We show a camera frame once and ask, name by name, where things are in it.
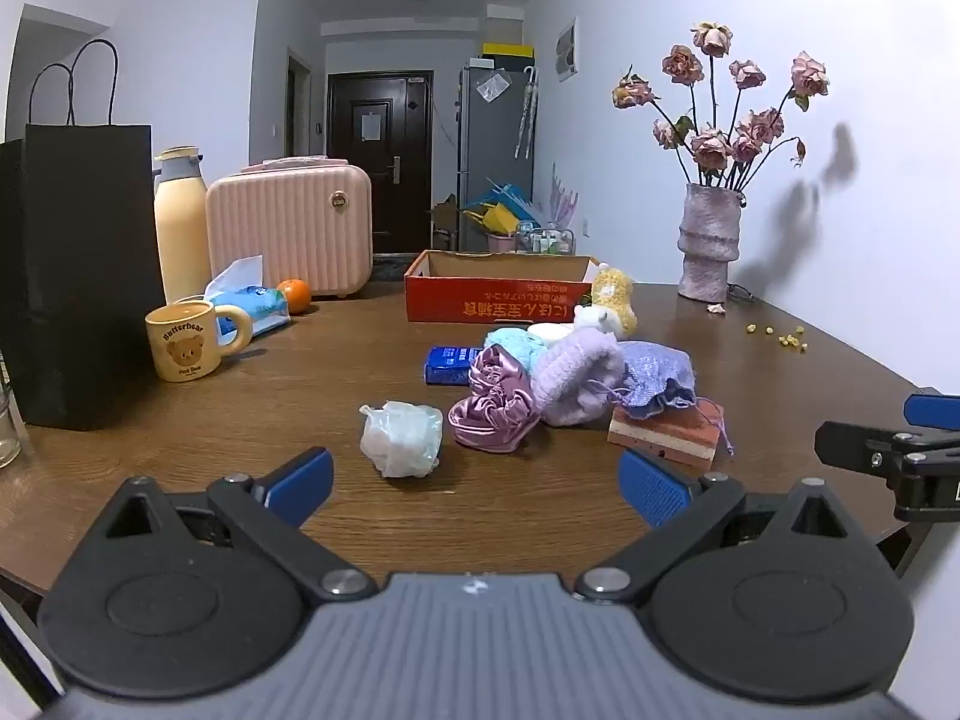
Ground grey refrigerator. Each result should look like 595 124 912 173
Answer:
457 56 538 253

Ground clear container with bottles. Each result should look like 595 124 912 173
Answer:
514 221 575 257

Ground yellow thermos bottle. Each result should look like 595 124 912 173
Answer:
154 147 212 306

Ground lilac fuzzy headband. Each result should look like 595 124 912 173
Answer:
530 330 628 428

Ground scattered yellow crumbs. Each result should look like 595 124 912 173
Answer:
745 323 810 353

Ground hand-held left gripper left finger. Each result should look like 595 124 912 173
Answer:
103 447 378 605

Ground pink layered cake sponge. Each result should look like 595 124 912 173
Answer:
607 397 727 476

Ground brown cardboard box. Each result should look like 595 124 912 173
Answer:
431 195 463 251

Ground dried pink rose bouquet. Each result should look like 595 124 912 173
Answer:
611 21 831 193

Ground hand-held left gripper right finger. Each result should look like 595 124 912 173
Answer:
575 448 863 607

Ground red cardboard box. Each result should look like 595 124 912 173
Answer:
404 250 602 324

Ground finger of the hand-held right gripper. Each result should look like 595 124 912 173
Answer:
903 389 960 429
815 421 899 470

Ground clear drinking glass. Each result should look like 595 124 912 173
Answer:
0 371 32 469

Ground white folded umbrella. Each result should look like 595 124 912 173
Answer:
514 66 540 161

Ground blue tissue pack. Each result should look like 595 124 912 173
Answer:
204 255 293 340

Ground blue handkerchief pack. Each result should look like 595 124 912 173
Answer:
424 346 485 388

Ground pink ribbed suitcase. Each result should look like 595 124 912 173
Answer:
205 156 374 299

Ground yellow bear mug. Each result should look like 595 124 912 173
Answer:
145 301 254 383

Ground light blue fluffy pouch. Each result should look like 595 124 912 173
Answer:
484 327 549 377

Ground lavender drawstring pouch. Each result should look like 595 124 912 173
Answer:
617 341 734 458

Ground yellow white alpaca plush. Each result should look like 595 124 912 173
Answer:
574 264 639 337

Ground pink satin scrunchie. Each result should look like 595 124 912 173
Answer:
448 345 542 455

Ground crumpled white plastic bag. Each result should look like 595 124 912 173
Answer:
358 400 445 480

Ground pink textured vase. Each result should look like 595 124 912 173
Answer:
677 182 745 304

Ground purple wall decoration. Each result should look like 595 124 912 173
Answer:
550 163 581 230

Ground black paper bag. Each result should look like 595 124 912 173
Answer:
0 40 167 433

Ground dark wooden door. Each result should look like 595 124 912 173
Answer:
328 72 434 255

